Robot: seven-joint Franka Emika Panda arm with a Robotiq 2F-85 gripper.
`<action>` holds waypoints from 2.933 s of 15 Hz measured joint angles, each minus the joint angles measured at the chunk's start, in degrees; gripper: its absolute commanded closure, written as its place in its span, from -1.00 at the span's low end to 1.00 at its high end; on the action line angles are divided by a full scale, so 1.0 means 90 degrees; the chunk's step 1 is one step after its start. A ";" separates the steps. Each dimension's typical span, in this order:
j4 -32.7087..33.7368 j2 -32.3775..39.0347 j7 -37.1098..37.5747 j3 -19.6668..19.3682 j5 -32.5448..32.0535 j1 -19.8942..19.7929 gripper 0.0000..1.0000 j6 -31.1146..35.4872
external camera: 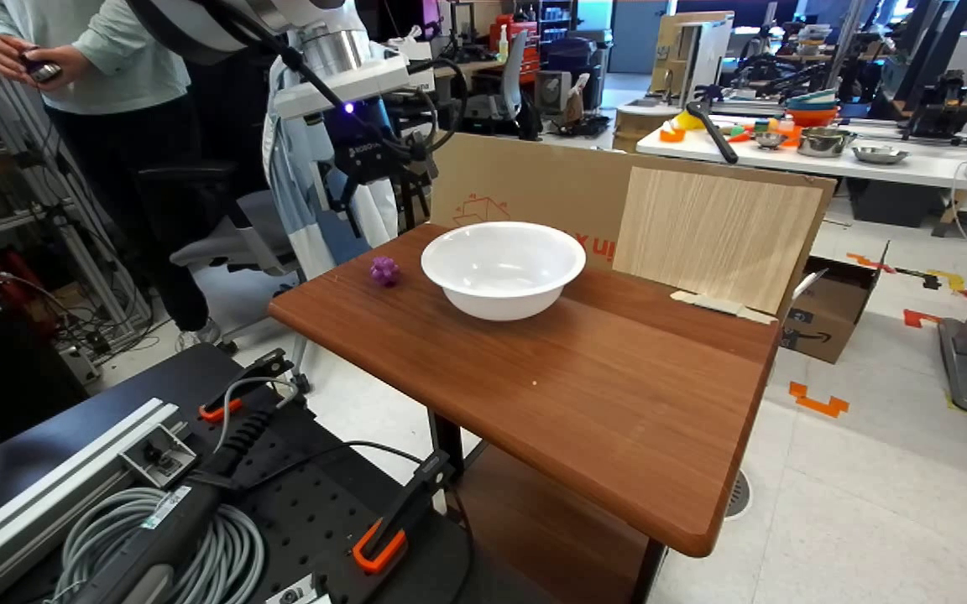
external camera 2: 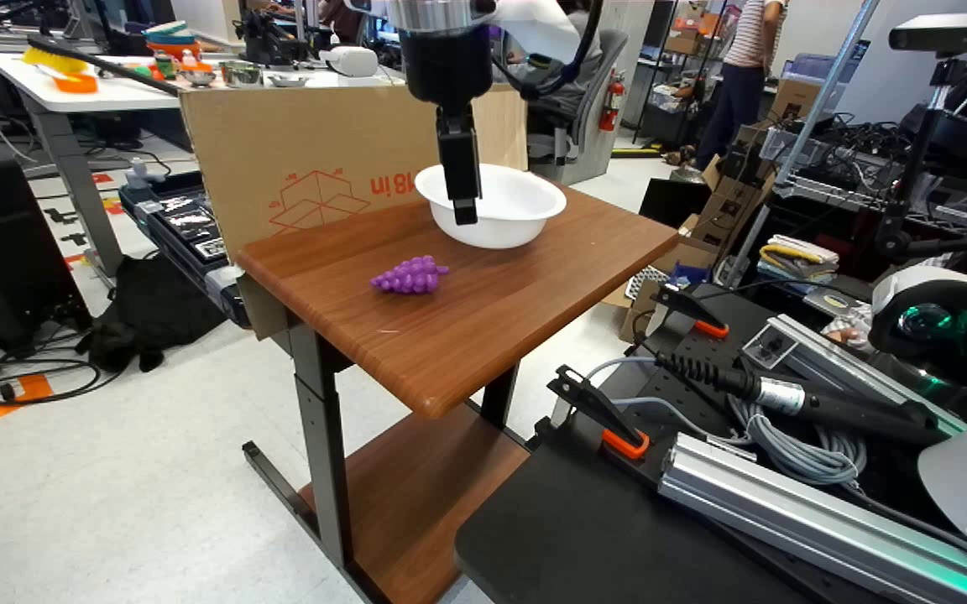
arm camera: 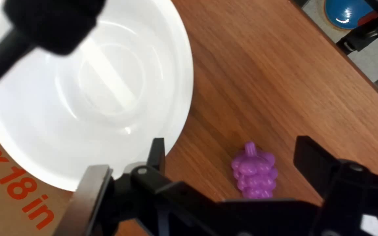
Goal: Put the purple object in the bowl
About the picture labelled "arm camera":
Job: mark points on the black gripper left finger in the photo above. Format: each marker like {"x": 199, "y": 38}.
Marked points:
{"x": 157, "y": 155}

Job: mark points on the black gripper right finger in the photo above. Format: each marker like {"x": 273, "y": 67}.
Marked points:
{"x": 314, "y": 164}

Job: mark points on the purple toy grape bunch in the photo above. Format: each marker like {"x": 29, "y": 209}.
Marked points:
{"x": 255, "y": 175}

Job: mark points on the white plastic bowl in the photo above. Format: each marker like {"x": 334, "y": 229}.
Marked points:
{"x": 111, "y": 87}

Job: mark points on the blue round object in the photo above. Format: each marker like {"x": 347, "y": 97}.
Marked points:
{"x": 347, "y": 14}

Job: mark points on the brown cardboard with orange print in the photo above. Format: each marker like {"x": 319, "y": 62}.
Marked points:
{"x": 6, "y": 197}

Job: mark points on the black stand frame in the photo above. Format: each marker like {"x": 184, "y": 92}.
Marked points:
{"x": 373, "y": 31}

